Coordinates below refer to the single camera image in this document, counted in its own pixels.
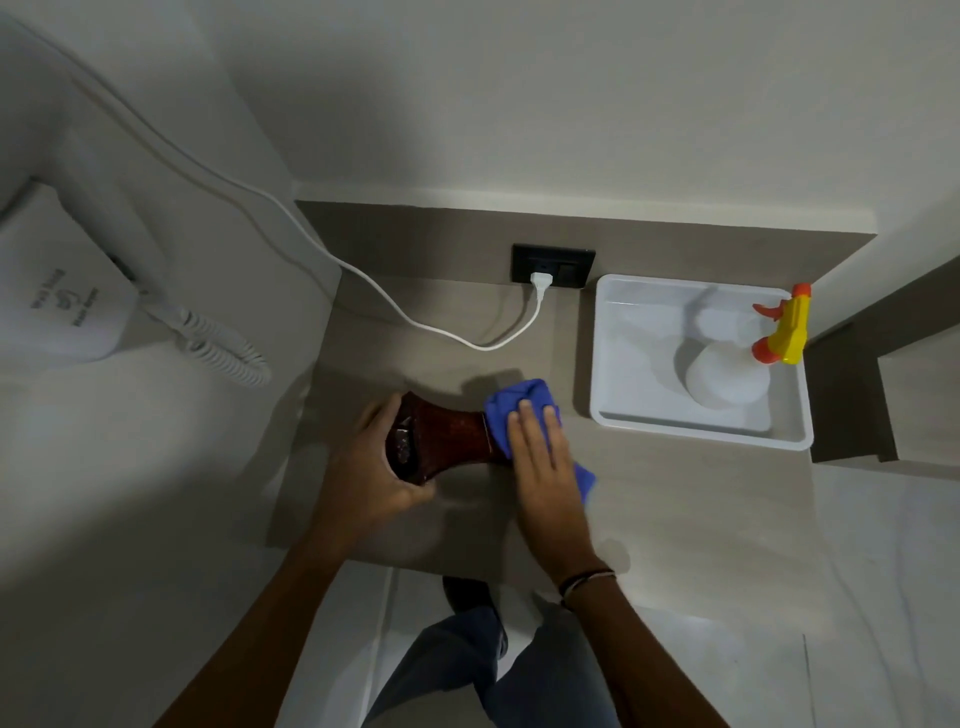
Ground person's right hand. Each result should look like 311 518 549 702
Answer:
507 399 607 586

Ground person's left hand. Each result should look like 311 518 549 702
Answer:
313 393 438 555

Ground blue cleaning cloth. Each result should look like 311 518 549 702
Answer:
483 378 598 504

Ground dark red vase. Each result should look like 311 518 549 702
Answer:
384 391 513 486

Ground person's right forearm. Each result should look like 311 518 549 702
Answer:
559 576 732 728

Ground person's left forearm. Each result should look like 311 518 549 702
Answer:
153 525 363 728

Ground black shoe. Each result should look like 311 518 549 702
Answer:
441 575 498 616

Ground white plastic tray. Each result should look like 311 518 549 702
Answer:
589 273 816 453

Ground white spray bottle yellow trigger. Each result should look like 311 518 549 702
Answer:
684 283 813 411

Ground blue jeans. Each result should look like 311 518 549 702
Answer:
363 592 624 728

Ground white hair dryer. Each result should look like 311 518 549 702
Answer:
0 22 171 303

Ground dark wrist bracelet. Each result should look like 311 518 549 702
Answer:
558 568 618 609

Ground black wall outlet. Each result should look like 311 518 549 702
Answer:
510 243 597 291

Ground white power cable with plug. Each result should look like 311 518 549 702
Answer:
0 11 555 353

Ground white coiled cord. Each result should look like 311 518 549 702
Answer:
138 291 273 389

